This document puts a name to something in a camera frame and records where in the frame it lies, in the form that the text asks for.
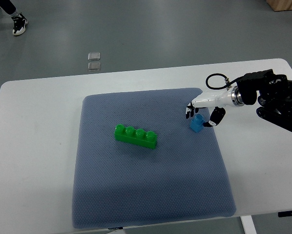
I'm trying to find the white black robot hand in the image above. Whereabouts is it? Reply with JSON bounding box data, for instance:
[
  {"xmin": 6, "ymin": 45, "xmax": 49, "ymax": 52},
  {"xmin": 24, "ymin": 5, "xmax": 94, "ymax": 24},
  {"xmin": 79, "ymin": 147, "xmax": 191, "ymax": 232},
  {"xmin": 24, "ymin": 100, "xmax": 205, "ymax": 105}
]
[{"xmin": 186, "ymin": 87, "xmax": 244, "ymax": 127}]

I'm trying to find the small blue block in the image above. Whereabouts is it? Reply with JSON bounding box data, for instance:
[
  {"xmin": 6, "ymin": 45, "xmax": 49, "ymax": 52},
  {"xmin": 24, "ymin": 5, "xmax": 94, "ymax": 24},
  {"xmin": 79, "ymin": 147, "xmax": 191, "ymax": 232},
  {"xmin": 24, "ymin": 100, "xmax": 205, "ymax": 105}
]
[{"xmin": 189, "ymin": 114, "xmax": 205, "ymax": 133}]

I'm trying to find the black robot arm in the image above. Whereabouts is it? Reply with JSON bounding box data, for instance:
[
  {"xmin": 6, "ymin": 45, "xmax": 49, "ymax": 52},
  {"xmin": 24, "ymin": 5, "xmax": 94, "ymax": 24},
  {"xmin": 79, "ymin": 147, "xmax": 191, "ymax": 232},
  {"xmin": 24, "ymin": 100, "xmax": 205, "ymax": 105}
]
[{"xmin": 236, "ymin": 69, "xmax": 292, "ymax": 132}]

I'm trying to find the long green block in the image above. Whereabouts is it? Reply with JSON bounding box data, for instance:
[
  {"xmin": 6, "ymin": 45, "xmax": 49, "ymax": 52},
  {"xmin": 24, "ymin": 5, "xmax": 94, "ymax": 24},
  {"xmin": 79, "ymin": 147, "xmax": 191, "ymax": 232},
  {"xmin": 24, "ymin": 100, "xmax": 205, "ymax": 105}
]
[{"xmin": 114, "ymin": 124, "xmax": 157, "ymax": 149}]

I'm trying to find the wooden box corner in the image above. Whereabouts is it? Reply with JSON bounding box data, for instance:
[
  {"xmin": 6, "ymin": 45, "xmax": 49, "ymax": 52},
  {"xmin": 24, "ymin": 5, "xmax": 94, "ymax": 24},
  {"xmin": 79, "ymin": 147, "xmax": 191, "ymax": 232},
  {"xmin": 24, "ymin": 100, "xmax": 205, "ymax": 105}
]
[{"xmin": 266, "ymin": 0, "xmax": 292, "ymax": 12}]

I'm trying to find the lower metal floor plate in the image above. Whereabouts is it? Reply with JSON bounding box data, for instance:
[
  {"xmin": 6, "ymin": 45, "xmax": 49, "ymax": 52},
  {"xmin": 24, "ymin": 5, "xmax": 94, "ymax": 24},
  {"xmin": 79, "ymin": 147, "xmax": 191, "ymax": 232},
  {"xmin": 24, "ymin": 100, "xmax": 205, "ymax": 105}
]
[{"xmin": 88, "ymin": 61, "xmax": 101, "ymax": 71}]

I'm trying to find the metal floor plate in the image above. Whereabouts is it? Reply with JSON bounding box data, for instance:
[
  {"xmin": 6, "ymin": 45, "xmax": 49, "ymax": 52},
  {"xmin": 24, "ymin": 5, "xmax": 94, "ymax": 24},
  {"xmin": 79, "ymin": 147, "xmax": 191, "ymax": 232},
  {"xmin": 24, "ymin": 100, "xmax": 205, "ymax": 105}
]
[
  {"xmin": 88, "ymin": 61, "xmax": 101, "ymax": 71},
  {"xmin": 88, "ymin": 52, "xmax": 101, "ymax": 61}
]

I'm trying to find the white table leg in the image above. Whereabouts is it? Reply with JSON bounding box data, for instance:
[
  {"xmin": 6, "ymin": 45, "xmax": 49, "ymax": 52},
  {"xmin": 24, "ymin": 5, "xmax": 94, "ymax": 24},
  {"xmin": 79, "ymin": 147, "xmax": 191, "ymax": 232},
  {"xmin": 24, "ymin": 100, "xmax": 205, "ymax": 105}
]
[{"xmin": 240, "ymin": 215, "xmax": 257, "ymax": 234}]

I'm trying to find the blue-grey foam mat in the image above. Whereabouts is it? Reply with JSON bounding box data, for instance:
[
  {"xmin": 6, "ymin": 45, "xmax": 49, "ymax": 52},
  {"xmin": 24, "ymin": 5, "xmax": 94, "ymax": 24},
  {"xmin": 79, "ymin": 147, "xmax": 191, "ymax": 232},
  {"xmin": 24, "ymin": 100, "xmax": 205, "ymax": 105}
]
[{"xmin": 72, "ymin": 88, "xmax": 236, "ymax": 229}]

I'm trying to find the upper metal floor plate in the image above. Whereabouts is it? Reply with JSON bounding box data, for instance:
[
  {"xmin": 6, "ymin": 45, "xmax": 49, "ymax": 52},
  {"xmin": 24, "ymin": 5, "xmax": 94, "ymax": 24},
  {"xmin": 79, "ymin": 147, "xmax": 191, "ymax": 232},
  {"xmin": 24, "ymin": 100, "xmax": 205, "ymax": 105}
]
[{"xmin": 88, "ymin": 52, "xmax": 101, "ymax": 61}]

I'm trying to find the black table control panel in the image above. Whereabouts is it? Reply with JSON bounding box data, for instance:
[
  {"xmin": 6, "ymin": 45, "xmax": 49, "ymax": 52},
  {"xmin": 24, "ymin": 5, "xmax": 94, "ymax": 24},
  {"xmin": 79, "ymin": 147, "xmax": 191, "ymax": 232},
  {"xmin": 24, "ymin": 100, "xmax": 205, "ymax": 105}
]
[{"xmin": 278, "ymin": 211, "xmax": 292, "ymax": 217}]

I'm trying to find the black label under table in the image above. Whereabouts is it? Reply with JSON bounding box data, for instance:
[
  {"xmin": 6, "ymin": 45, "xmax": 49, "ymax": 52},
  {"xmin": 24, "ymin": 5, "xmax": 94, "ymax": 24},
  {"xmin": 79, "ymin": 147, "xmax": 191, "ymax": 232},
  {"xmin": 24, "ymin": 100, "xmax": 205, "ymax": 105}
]
[{"xmin": 108, "ymin": 227, "xmax": 123, "ymax": 231}]

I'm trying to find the black white sneaker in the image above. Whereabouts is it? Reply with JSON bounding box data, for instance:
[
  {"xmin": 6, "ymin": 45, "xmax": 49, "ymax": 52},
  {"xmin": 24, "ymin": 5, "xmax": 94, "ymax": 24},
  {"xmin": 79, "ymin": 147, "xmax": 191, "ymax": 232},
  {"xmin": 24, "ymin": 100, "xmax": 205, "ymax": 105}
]
[{"xmin": 11, "ymin": 13, "xmax": 28, "ymax": 36}]

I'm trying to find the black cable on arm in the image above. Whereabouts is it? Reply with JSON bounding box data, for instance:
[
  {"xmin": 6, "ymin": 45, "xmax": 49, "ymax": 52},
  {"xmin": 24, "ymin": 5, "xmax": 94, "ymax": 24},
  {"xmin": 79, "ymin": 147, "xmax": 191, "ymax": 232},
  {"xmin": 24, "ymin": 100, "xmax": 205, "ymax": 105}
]
[{"xmin": 206, "ymin": 74, "xmax": 244, "ymax": 90}]

